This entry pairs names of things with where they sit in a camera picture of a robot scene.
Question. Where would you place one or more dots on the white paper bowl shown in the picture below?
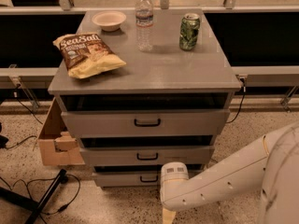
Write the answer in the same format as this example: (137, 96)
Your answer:
(109, 21)

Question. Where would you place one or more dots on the grey bottom drawer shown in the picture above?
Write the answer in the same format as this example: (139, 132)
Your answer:
(127, 179)

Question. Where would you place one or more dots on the clear plastic water bottle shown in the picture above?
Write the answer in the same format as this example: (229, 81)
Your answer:
(144, 24)

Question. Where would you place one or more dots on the sea salt chips bag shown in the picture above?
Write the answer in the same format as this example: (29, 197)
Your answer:
(87, 55)

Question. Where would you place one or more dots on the grey middle drawer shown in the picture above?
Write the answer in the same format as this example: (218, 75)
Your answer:
(133, 156)

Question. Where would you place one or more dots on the green soda can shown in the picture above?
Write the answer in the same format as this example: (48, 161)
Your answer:
(189, 30)

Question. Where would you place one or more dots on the grey drawer cabinet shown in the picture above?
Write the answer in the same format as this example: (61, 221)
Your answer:
(166, 79)

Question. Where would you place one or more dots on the cardboard box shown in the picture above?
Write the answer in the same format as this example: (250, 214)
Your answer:
(56, 145)

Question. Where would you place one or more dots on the grey top drawer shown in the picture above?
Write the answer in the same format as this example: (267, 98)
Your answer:
(85, 124)

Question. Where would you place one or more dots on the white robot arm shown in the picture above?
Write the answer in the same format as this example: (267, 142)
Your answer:
(269, 164)

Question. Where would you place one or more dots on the metal railing bracket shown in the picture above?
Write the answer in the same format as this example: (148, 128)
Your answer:
(287, 97)
(20, 85)

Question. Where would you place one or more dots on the metal railing bracket left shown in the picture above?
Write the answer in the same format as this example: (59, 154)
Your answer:
(20, 85)

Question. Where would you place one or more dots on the metal railing bracket right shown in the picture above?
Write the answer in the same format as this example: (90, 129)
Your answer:
(287, 97)

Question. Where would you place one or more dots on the grey drawer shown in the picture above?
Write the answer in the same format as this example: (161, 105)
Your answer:
(85, 124)
(133, 156)
(127, 179)

